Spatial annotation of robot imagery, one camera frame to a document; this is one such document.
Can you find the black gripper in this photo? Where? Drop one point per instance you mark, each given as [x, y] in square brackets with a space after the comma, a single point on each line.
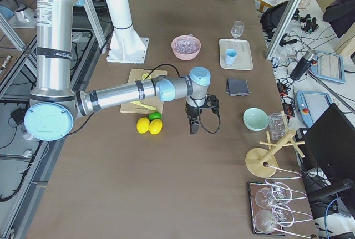
[192, 111]

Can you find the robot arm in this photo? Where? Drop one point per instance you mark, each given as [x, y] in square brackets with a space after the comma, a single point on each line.
[57, 100]

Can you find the light blue cup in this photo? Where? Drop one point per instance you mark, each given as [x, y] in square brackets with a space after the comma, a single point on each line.
[230, 56]

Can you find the clear ice cubes pile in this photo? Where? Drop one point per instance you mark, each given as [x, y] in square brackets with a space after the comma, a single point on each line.
[186, 44]

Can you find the yellow lemon lower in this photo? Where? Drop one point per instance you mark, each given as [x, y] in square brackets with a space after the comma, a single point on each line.
[155, 126]

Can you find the yellow lemon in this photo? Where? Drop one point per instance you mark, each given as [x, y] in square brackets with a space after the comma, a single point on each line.
[155, 126]
[142, 125]

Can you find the green lime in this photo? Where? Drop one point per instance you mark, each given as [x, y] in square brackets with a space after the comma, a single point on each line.
[154, 115]

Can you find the yellow plastic knife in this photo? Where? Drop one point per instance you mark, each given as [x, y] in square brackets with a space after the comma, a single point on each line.
[138, 103]

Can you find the yellow lemon upper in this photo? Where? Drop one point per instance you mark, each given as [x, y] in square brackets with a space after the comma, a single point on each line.
[142, 125]

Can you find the grey folded cloth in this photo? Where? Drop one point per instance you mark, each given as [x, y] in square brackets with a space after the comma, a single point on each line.
[237, 87]

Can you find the light green bowl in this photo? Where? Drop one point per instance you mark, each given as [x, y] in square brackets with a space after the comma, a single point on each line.
[255, 119]

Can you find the wooden mug tree stand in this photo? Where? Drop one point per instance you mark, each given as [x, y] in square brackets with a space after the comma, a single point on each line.
[262, 163]

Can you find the half lemon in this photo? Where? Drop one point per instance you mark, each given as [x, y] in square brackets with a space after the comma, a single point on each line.
[146, 76]

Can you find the bamboo cutting board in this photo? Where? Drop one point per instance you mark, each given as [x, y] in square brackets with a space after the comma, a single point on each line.
[135, 74]

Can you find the pink bowl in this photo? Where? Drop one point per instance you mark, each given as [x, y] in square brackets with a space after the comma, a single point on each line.
[185, 56]

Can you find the cream serving tray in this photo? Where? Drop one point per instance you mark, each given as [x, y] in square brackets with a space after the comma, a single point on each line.
[244, 58]

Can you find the clear wine glass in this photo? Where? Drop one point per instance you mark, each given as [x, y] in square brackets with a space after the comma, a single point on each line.
[237, 29]

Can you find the blue teach pendant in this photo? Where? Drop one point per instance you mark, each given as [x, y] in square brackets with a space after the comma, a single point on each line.
[312, 105]
[329, 66]

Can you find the black water bottle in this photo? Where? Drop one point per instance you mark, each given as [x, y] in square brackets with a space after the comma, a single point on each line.
[303, 64]

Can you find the black monitor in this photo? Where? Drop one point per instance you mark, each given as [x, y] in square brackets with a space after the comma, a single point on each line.
[330, 140]

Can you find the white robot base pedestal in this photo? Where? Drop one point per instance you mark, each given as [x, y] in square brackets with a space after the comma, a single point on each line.
[126, 45]

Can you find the black picture frame tray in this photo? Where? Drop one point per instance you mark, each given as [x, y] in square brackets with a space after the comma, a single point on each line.
[271, 212]

